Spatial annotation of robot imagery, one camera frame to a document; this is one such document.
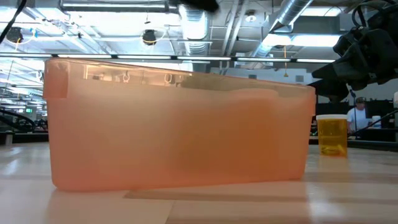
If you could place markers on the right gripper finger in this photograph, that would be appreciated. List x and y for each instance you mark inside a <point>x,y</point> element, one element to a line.
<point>337,71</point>
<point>332,91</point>

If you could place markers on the orange pill bottle white cap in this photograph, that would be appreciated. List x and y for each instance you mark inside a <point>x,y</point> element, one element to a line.
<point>332,137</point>

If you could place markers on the orange translucent plastic basket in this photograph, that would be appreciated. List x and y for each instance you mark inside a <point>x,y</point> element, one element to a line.
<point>155,140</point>

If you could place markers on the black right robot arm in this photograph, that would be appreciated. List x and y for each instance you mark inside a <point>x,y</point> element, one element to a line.
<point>388,15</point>

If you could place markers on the person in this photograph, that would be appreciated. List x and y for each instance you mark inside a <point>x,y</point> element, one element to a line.
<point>359,118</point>

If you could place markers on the white container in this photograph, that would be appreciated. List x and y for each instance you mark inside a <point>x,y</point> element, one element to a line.
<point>376,122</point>

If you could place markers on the black round ceiling fixture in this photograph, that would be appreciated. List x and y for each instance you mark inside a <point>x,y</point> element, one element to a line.
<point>149,37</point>
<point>14,35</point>

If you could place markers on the silver ventilation duct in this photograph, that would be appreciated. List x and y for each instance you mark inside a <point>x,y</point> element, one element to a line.
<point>194,28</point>
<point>289,12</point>

